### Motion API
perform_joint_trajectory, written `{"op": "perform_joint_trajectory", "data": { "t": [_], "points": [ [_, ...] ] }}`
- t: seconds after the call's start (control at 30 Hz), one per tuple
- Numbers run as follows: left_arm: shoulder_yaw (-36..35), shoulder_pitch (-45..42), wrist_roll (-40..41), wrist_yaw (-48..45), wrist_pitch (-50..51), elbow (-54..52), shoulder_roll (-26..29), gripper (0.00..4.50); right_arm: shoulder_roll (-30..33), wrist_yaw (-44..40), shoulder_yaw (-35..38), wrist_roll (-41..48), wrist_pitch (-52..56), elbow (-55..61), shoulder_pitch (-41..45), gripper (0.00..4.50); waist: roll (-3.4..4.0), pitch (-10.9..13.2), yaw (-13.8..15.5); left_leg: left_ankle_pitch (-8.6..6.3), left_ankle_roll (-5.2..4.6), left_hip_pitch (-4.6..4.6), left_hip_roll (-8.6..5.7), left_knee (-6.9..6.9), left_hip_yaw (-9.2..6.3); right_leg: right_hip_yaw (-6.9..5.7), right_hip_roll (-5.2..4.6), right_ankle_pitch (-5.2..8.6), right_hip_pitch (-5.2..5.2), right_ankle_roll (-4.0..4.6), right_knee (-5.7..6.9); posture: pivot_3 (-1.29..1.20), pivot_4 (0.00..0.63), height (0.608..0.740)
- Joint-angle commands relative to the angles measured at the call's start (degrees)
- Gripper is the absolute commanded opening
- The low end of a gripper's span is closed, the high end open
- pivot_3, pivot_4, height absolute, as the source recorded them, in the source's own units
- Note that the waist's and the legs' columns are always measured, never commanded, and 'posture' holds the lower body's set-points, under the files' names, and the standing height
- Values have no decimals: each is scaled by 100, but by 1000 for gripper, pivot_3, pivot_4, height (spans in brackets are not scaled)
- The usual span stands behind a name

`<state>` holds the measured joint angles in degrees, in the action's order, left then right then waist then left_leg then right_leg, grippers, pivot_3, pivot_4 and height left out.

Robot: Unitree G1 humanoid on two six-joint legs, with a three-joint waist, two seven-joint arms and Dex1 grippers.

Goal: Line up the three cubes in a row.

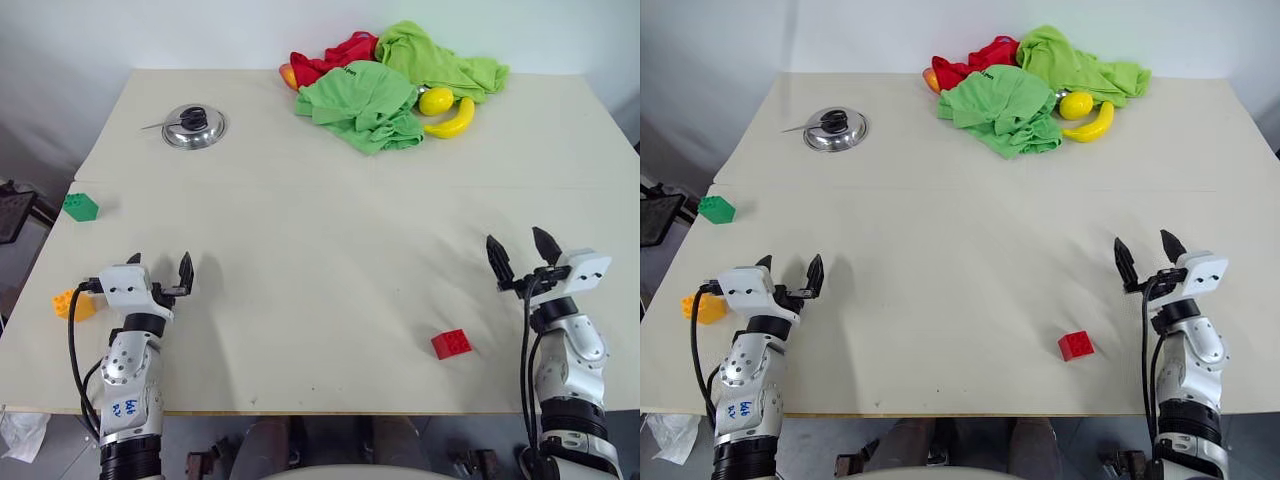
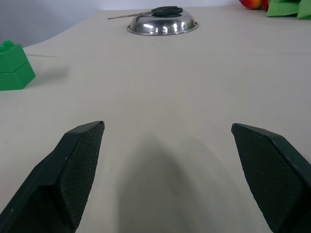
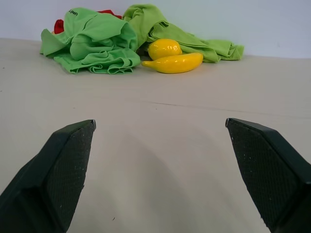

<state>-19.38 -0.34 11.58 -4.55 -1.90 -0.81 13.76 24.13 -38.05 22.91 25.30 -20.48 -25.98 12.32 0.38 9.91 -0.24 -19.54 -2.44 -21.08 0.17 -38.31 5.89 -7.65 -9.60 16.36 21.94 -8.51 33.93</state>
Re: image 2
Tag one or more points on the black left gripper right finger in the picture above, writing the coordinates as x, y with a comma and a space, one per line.
269, 170

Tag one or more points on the red apple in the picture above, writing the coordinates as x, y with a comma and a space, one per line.
252, 3

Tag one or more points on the green cloth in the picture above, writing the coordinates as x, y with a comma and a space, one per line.
289, 8

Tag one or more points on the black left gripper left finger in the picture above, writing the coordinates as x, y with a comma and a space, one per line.
60, 179

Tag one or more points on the green toy brick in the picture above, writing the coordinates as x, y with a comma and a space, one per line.
13, 66

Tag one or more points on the upturned stainless steel bowl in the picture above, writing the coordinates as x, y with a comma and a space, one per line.
162, 24

